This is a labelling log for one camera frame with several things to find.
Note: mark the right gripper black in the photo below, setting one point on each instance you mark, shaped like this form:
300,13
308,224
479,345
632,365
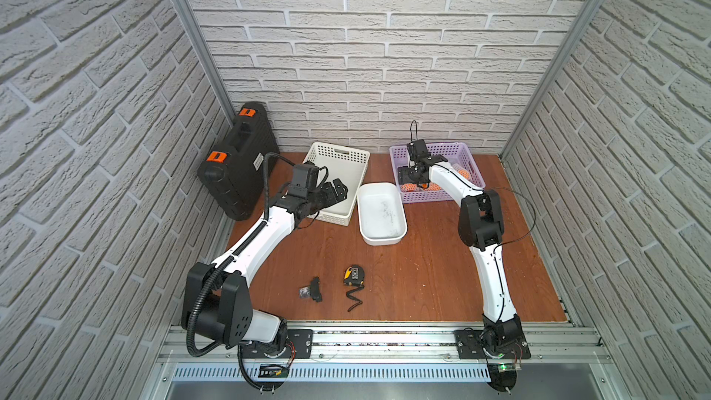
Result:
409,178

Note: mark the aluminium mounting rail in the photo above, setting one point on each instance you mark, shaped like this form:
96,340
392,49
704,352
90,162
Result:
385,351

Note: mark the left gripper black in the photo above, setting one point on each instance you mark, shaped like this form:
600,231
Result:
327,193

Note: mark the small black gripper part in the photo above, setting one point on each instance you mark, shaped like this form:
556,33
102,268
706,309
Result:
312,290

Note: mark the black plastic tool case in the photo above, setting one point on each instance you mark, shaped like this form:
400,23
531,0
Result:
233,169

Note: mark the yellow black tape measure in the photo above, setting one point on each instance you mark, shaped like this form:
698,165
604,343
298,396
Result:
354,276

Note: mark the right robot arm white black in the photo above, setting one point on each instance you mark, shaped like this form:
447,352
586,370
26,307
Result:
480,227

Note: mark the white plastic tub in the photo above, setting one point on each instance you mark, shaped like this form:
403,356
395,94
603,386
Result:
381,214

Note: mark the purple perforated plastic basket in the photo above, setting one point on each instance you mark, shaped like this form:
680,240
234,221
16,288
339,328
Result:
454,152

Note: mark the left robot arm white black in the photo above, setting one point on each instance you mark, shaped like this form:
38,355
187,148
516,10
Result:
217,306

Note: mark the white perforated plastic basket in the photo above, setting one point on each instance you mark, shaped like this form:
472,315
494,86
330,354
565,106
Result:
347,164

